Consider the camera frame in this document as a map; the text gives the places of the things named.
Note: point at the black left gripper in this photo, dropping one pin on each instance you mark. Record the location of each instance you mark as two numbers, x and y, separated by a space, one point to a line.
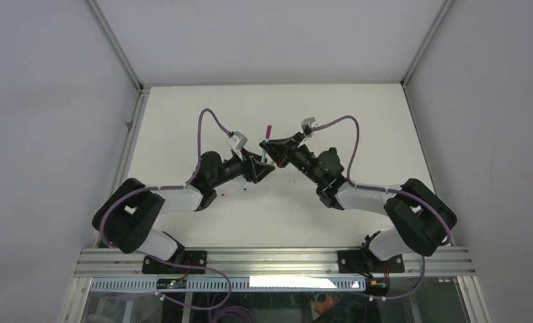
252 170

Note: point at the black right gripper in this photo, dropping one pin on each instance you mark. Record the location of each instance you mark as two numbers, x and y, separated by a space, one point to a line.
283 149

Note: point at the black green pen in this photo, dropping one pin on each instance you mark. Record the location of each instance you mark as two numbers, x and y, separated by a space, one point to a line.
264 153

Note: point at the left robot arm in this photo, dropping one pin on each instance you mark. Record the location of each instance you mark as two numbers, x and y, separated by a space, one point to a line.
126 219

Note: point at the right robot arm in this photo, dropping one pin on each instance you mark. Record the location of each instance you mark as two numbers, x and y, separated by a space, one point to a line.
421 220

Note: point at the small circuit board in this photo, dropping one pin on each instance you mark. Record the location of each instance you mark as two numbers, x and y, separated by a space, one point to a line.
169 284

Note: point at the orange object below table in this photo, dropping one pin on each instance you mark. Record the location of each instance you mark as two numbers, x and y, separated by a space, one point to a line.
323 302

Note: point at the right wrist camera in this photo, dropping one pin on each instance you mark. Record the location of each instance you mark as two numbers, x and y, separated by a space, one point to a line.
307 126

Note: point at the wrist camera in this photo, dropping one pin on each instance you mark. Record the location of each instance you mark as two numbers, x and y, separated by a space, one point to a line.
307 126
236 141

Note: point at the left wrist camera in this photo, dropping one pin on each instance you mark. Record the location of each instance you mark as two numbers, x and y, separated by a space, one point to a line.
236 141

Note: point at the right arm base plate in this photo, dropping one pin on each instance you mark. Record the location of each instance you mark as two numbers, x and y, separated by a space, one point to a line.
352 261

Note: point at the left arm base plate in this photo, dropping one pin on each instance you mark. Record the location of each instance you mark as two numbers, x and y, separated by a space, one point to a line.
196 258

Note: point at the aluminium frame rail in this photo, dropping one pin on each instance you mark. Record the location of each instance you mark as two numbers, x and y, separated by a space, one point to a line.
245 262

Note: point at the white slotted cable duct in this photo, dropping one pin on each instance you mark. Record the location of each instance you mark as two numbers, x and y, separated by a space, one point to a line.
250 284

